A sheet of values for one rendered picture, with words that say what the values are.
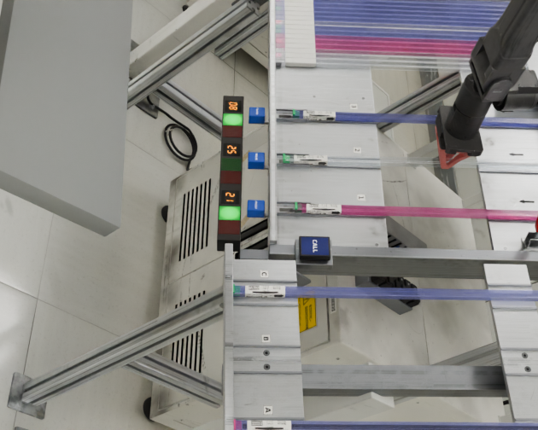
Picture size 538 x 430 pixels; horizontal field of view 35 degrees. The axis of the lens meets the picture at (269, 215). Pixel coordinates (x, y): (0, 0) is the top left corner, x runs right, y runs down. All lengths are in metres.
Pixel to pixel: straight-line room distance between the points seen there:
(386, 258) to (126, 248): 0.98
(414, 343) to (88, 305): 0.77
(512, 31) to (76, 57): 0.70
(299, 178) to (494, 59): 0.41
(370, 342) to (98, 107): 0.73
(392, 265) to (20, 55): 0.69
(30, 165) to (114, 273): 0.92
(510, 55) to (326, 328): 0.67
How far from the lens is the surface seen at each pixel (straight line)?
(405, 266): 1.46
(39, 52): 1.44
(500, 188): 1.59
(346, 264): 1.44
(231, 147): 1.58
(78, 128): 1.40
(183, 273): 2.14
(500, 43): 1.34
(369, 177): 1.54
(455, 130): 1.49
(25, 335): 1.96
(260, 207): 1.47
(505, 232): 1.53
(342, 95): 1.67
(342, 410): 1.36
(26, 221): 2.08
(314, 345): 1.72
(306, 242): 1.39
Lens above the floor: 1.50
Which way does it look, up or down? 33 degrees down
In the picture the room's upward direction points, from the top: 62 degrees clockwise
